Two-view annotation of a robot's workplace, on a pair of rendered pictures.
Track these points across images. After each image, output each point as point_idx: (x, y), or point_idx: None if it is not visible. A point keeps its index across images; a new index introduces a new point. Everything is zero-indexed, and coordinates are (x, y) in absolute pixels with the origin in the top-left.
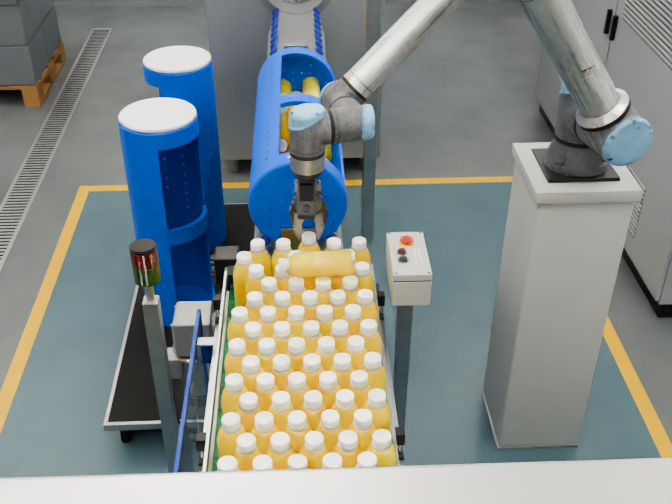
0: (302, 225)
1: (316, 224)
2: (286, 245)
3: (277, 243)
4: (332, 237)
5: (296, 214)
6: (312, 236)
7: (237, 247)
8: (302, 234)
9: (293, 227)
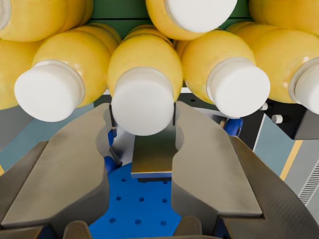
0: (162, 189)
1: (90, 143)
2: (234, 70)
3: (267, 83)
4: (55, 118)
5: (242, 208)
6: (125, 100)
7: (298, 134)
8: (170, 114)
9: (224, 130)
